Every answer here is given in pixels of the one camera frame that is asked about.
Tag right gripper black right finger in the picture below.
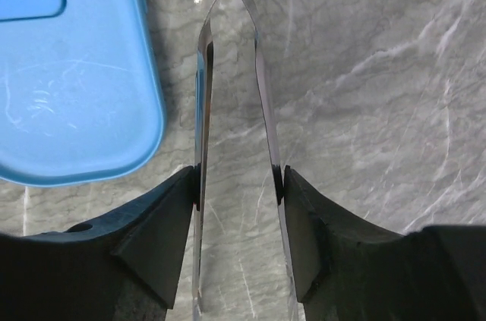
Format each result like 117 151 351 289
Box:
284 168 485 320

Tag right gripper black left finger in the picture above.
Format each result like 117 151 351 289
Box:
1 166 194 320

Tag blue lunch box lid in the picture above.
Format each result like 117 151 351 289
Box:
1 0 166 187

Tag steel serving tongs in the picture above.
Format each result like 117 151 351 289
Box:
191 0 298 320

